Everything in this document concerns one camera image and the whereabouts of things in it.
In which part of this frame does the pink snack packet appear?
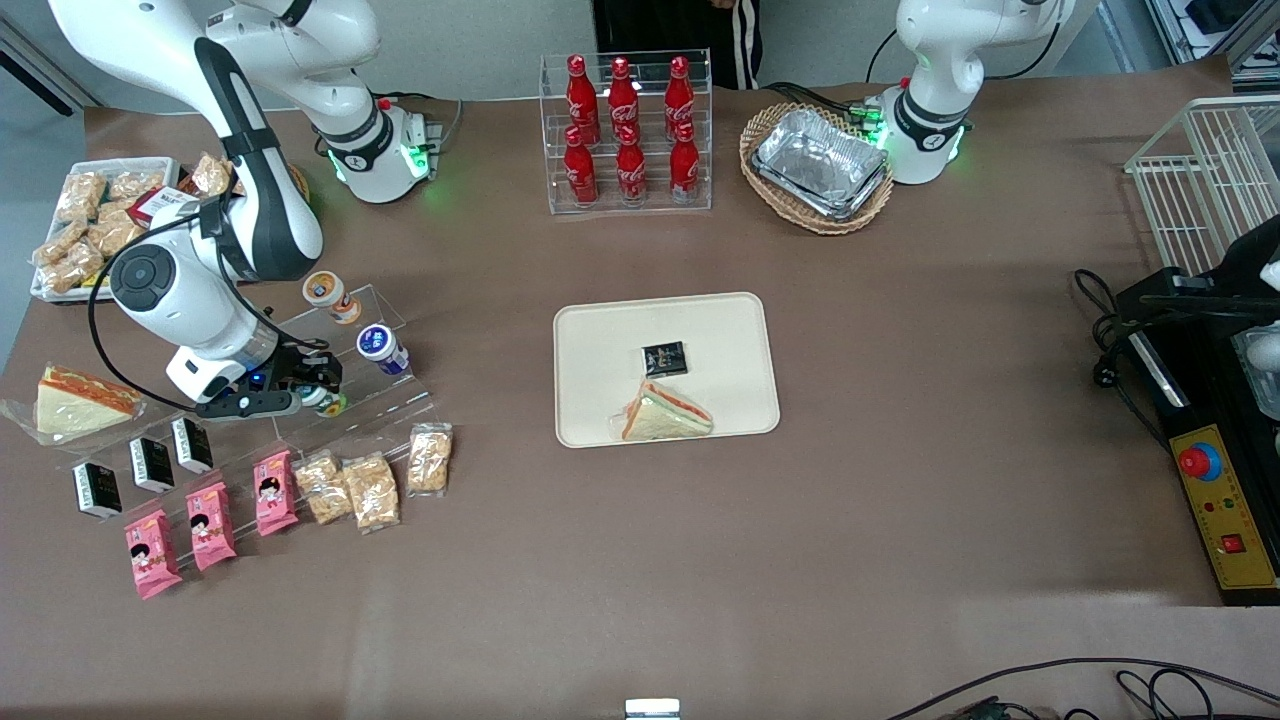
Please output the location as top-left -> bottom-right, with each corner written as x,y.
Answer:
124,508 -> 184,601
185,482 -> 239,573
252,449 -> 300,538

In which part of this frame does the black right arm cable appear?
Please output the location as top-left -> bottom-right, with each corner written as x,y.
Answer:
88,205 -> 336,413

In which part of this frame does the black power cable with plug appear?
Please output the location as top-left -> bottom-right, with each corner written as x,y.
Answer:
1073,268 -> 1171,446

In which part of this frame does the thin black cable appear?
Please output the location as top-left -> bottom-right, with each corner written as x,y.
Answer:
865,28 -> 901,83
985,20 -> 1061,81

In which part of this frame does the clear bag of puffed snacks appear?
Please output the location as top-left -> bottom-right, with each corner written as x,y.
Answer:
108,168 -> 166,203
192,152 -> 237,199
88,203 -> 147,257
38,243 -> 106,295
32,222 -> 89,267
57,172 -> 107,223

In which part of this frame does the blue gum bottle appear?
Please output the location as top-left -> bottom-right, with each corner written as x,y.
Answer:
357,324 -> 411,377

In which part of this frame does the beige plastic tray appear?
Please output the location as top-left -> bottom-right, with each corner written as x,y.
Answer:
553,291 -> 781,449

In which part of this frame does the clear acrylic stepped display stand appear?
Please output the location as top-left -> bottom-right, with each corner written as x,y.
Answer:
60,283 -> 441,501

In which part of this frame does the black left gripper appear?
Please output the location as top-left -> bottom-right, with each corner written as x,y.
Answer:
1140,215 -> 1280,323

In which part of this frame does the long black cable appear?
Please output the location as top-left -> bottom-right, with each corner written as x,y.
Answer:
885,657 -> 1280,720

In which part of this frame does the red cookie box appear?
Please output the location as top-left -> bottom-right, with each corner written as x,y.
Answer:
130,186 -> 201,227

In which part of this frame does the clear bag of nut brittle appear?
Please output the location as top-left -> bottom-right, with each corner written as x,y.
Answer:
294,451 -> 353,527
342,452 -> 402,535
406,423 -> 454,498

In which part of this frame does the light wicker basket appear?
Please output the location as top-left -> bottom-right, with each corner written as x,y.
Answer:
739,102 -> 895,236

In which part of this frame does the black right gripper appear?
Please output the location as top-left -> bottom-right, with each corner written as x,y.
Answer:
238,342 -> 345,396

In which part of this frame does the white rectangular dish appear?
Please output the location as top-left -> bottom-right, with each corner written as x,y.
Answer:
30,157 -> 181,304

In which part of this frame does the orange gum bottle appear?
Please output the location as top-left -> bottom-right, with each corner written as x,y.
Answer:
302,271 -> 363,326

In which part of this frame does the brown wicker basket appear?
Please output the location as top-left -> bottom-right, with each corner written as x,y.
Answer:
175,153 -> 311,216

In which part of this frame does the aluminium frame shelf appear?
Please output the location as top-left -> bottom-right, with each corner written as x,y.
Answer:
1145,0 -> 1280,86

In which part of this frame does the clear acrylic bottle rack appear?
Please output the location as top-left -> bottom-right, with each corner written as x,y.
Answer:
540,48 -> 713,216

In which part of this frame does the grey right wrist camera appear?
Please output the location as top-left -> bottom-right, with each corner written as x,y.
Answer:
195,388 -> 301,420

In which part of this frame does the looped black cable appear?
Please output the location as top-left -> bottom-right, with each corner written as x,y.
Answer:
1115,667 -> 1216,720

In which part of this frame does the wrapped triangle sandwich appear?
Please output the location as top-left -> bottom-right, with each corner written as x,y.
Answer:
0,363 -> 149,447
610,378 -> 715,443

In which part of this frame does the white wire basket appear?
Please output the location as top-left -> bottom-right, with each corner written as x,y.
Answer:
1124,95 -> 1280,276

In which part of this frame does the black cable at arm base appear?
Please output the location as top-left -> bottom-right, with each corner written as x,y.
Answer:
375,92 -> 466,151

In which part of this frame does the black cable bundle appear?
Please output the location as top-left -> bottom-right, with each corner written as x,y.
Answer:
765,80 -> 881,126

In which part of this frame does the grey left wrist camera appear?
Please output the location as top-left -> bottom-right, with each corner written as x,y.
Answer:
1235,330 -> 1280,419

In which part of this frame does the small black carton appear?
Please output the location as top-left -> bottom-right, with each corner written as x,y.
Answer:
129,437 -> 176,495
73,461 -> 123,520
171,416 -> 215,475

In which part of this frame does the dark metal rail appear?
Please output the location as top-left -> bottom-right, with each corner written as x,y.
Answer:
0,18 -> 83,116

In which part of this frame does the aluminium foil tray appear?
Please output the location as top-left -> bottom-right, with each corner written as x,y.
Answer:
760,160 -> 892,220
755,108 -> 889,201

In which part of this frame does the black and yellow control box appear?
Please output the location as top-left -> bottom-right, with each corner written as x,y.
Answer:
1113,268 -> 1280,607

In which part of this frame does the red cola bottle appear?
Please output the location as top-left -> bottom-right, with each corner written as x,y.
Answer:
615,122 -> 649,206
669,120 -> 701,204
608,56 -> 641,141
664,55 -> 695,136
566,54 -> 601,147
563,125 -> 599,208

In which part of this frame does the person in black trousers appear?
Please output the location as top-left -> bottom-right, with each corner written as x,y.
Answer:
592,0 -> 763,91

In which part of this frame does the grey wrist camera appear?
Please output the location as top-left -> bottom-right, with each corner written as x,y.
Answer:
195,388 -> 301,420
1235,330 -> 1280,419

